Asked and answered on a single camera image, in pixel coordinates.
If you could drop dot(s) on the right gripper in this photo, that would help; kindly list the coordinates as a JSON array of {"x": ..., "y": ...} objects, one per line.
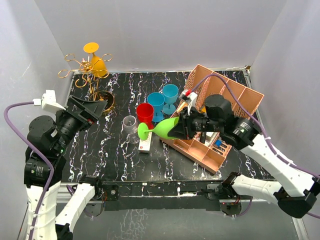
[{"x": 183, "y": 130}]

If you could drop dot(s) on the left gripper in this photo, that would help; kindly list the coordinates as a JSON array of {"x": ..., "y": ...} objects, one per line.
[{"x": 90, "y": 111}]

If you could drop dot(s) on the green wine glass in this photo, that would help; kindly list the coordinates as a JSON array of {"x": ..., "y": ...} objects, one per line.
[{"x": 162, "y": 129}]

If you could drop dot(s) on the blue wine glass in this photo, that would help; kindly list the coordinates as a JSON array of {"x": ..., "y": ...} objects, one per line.
[
  {"x": 157, "y": 101},
  {"x": 170, "y": 93}
]

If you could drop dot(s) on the red wine glass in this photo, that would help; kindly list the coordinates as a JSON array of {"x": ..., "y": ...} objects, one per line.
[{"x": 145, "y": 113}]

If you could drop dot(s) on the orange wine glass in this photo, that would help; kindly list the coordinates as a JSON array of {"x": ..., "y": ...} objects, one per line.
[{"x": 99, "y": 69}]

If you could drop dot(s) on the clear wine glass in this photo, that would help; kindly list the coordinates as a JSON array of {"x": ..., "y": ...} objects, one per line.
[{"x": 130, "y": 126}]

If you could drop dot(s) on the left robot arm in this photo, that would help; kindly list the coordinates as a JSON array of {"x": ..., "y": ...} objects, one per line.
[{"x": 48, "y": 139}]

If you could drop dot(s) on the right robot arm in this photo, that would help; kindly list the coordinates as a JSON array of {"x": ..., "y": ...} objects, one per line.
[{"x": 293, "y": 190}]

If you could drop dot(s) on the white card box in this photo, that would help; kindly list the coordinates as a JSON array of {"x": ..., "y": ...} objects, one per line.
[{"x": 210, "y": 137}]

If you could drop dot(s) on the white small box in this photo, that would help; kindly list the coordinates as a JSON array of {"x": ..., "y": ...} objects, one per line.
[{"x": 145, "y": 145}]

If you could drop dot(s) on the pink desk organizer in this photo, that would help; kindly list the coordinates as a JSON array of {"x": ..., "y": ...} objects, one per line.
[{"x": 209, "y": 157}]

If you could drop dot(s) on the black front base bar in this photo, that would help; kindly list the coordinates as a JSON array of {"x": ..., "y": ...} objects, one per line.
[{"x": 164, "y": 195}]

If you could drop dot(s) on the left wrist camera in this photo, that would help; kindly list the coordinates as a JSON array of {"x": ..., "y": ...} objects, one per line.
[{"x": 48, "y": 102}]

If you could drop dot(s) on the gold wire glass rack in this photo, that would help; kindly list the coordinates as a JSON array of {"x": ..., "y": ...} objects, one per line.
[{"x": 88, "y": 79}]

